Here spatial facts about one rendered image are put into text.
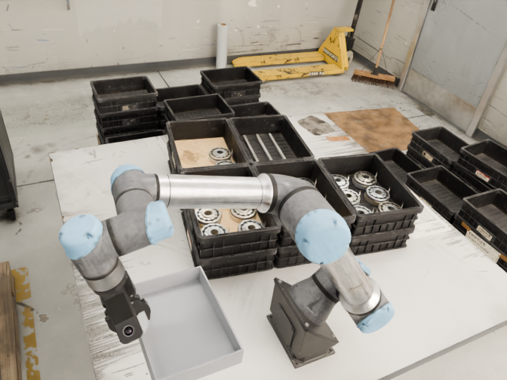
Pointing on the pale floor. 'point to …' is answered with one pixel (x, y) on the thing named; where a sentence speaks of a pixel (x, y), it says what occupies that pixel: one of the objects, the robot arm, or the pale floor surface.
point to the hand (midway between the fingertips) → (139, 333)
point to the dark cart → (7, 174)
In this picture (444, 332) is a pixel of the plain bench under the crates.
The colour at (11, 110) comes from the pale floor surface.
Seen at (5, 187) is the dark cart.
